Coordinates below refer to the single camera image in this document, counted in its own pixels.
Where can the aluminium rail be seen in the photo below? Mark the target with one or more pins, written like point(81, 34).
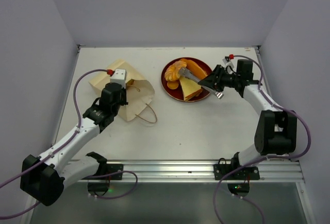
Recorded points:
point(204, 171)

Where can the fake hot dog bun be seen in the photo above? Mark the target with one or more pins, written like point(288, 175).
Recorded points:
point(194, 68)

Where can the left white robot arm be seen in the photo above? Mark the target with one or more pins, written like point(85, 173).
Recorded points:
point(45, 177)

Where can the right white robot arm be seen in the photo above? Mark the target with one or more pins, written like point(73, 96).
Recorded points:
point(275, 134)

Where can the fake sandwich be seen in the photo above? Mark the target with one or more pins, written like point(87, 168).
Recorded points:
point(189, 88)

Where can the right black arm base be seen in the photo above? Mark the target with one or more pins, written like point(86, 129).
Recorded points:
point(245, 175)

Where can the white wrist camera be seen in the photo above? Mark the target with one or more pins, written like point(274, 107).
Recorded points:
point(228, 61)
point(119, 77)

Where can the red round tray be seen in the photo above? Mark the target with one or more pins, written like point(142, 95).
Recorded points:
point(177, 93)

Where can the small round fake bun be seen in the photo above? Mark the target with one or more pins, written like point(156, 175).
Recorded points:
point(172, 85)

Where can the metal tongs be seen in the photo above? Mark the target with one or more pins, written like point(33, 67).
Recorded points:
point(189, 75)

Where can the round fake bread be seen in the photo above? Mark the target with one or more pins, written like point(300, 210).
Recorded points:
point(172, 72)

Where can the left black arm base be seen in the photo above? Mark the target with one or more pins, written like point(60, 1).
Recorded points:
point(100, 189)

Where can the beige paper bag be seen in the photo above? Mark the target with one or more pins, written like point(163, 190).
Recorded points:
point(140, 93)

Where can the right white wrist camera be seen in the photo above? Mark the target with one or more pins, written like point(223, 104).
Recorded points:
point(228, 61)

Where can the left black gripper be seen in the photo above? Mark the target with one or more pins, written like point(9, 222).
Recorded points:
point(124, 91)

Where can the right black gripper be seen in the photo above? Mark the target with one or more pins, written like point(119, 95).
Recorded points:
point(218, 79)

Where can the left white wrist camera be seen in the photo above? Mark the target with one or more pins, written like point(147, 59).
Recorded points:
point(119, 77)

